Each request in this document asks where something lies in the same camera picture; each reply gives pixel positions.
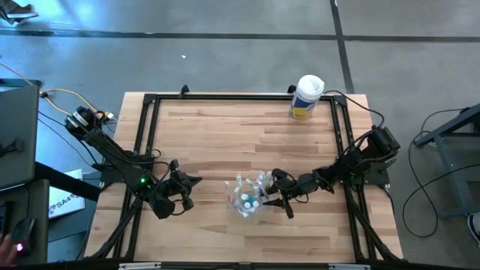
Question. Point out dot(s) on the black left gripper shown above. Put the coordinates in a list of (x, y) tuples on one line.
[(176, 185)]

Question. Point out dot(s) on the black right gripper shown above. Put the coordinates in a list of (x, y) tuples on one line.
[(305, 183)]

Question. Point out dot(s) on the clear acrylic organizer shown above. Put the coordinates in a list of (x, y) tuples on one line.
[(247, 213)]

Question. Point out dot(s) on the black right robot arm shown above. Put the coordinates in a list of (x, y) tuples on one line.
[(360, 159)]

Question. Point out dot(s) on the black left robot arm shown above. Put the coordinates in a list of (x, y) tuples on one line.
[(116, 157)]

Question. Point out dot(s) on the silver aluminium extrusion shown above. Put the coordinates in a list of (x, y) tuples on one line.
[(140, 266), (348, 267)]

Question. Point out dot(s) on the white-lidded wipes canister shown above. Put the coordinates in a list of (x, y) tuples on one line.
[(306, 97)]

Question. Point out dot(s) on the black table clamp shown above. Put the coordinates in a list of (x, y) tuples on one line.
[(184, 90), (291, 89)]

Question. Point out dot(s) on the white printed paper sheet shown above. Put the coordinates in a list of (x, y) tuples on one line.
[(63, 202)]

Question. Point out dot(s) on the dark side desk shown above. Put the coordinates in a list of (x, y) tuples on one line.
[(41, 210)]

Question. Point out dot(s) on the black computer mouse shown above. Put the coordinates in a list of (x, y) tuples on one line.
[(23, 236)]

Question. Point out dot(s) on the person's hand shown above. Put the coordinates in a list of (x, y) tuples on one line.
[(6, 252)]

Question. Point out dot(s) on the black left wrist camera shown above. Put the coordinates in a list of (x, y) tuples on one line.
[(162, 206)]

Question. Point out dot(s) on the black aluminium table frame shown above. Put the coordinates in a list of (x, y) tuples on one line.
[(225, 96)]

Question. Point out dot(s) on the grey metal table frame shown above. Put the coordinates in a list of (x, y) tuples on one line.
[(450, 125)]

